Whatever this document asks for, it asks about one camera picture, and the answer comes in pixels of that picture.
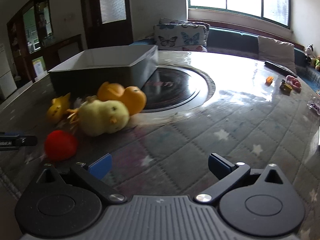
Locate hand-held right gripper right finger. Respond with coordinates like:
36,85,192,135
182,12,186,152
195,153,294,204

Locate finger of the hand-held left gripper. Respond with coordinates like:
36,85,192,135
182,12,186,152
0,131,38,152

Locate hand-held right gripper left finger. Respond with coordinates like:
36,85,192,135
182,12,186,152
36,154,128,204

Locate red ball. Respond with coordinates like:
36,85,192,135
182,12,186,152
44,130,79,162

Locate yellow plush chick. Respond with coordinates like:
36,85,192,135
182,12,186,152
67,99,130,137

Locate orange rubber duck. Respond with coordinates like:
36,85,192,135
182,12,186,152
97,81,147,117

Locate grey cardboard box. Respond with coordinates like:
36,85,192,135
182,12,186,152
47,44,158,98

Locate yellow rubber toy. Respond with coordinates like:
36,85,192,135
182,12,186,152
46,92,73,124

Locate white refrigerator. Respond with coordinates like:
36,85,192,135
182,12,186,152
0,42,18,100

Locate round black cooktop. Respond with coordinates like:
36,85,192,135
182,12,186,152
141,66,216,113

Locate dark wooden cabinet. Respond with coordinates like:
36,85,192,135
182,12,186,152
6,0,83,83

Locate yellow toy car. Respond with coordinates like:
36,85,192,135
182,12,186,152
280,79,293,94

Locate pink toy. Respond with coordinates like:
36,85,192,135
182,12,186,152
286,74,302,90

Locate clear plastic packet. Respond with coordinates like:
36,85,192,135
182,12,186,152
309,95,320,116

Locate black remote control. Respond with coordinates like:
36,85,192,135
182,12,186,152
264,60,298,78

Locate teal sofa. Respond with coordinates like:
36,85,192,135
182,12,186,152
130,26,320,88

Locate grey cushion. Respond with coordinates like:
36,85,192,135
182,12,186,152
257,35,297,74

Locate butterfly print pillow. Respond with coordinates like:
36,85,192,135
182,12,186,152
153,23,209,52
159,17,211,29

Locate black and white plush toy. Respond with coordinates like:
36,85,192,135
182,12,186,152
304,44,315,63

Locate dark wooden door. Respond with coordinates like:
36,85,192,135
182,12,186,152
79,0,134,50

